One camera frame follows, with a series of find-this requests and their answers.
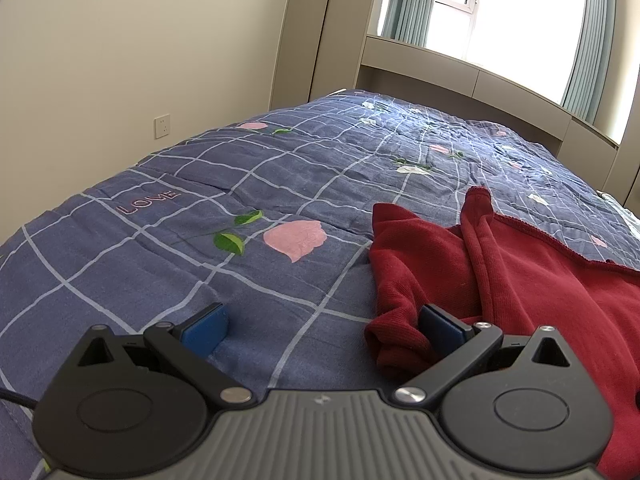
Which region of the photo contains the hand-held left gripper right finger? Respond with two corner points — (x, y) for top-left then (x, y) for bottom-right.
(392, 304), (576, 407)

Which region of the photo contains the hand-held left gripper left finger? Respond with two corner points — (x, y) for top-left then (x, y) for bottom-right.
(75, 302), (256, 408)

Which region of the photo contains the dark red sweater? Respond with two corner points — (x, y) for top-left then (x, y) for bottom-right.
(364, 186), (640, 480)

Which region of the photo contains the blue checked floral quilt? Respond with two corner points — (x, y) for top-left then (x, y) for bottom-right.
(0, 89), (640, 480)

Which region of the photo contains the light blue crumpled cloth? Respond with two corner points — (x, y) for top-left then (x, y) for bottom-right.
(599, 189), (640, 223)

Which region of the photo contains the beige headboard cabinet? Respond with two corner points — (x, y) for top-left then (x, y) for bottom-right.
(355, 35), (621, 161)

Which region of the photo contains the light blue curtain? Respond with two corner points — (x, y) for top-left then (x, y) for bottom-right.
(560, 0), (621, 123)
(382, 0), (441, 48)

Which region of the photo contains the window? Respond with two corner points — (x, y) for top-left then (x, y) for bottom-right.
(425, 0), (586, 96)

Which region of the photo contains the black cable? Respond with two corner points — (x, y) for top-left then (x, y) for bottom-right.
(0, 389), (42, 409)

